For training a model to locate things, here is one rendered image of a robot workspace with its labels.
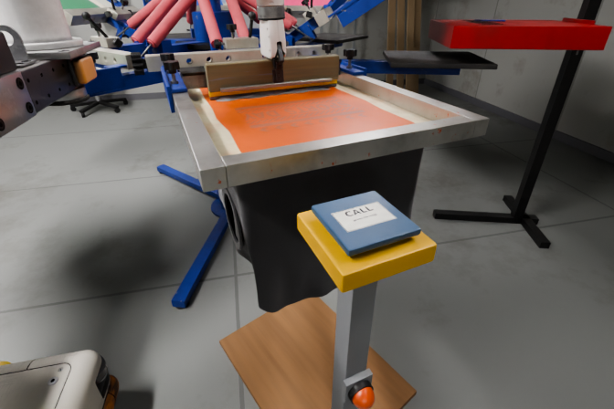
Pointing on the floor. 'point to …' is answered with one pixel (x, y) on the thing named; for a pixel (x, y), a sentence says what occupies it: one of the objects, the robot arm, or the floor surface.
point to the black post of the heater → (534, 148)
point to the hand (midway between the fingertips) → (276, 74)
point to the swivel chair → (98, 104)
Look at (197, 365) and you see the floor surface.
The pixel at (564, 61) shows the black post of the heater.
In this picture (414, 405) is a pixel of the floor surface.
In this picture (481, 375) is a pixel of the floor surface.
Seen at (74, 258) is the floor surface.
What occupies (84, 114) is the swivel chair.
